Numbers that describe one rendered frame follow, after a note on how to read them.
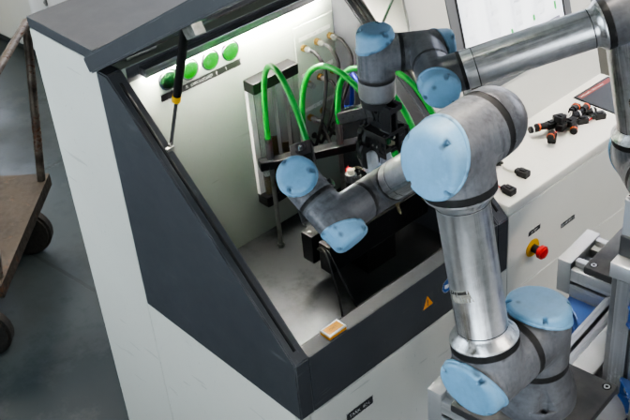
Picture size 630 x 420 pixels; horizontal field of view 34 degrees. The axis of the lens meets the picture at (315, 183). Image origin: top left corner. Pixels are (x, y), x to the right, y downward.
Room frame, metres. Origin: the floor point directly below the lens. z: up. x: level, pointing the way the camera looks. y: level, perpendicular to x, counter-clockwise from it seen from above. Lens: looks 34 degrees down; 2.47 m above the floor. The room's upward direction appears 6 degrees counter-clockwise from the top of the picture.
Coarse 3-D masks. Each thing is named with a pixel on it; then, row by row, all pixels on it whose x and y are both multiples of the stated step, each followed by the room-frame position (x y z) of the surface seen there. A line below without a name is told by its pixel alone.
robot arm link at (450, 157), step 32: (480, 96) 1.37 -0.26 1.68; (416, 128) 1.32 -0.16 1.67; (448, 128) 1.29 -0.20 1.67; (480, 128) 1.31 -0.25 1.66; (512, 128) 1.34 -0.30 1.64; (416, 160) 1.30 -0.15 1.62; (448, 160) 1.26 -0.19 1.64; (480, 160) 1.28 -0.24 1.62; (416, 192) 1.29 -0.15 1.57; (448, 192) 1.26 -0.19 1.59; (480, 192) 1.27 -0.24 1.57; (448, 224) 1.28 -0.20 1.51; (480, 224) 1.28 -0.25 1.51; (448, 256) 1.28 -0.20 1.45; (480, 256) 1.27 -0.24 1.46; (480, 288) 1.26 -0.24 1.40; (480, 320) 1.25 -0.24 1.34; (480, 352) 1.23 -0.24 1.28; (512, 352) 1.24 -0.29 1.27; (448, 384) 1.26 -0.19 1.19; (480, 384) 1.21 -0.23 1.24; (512, 384) 1.22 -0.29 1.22
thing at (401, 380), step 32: (448, 320) 1.89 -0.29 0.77; (416, 352) 1.82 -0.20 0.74; (448, 352) 1.89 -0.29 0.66; (352, 384) 1.69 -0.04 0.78; (384, 384) 1.75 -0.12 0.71; (416, 384) 1.82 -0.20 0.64; (320, 416) 1.62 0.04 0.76; (352, 416) 1.68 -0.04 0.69; (384, 416) 1.75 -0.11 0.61; (416, 416) 1.82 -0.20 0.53
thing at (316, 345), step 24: (432, 264) 1.88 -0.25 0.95; (384, 288) 1.82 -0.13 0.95; (408, 288) 1.81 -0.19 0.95; (432, 288) 1.86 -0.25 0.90; (360, 312) 1.74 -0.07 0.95; (384, 312) 1.76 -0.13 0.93; (408, 312) 1.81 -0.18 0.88; (432, 312) 1.86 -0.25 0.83; (360, 336) 1.71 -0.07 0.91; (384, 336) 1.76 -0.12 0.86; (408, 336) 1.80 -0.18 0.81; (312, 360) 1.62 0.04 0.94; (336, 360) 1.66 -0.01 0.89; (360, 360) 1.71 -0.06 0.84; (312, 384) 1.62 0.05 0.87; (336, 384) 1.66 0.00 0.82
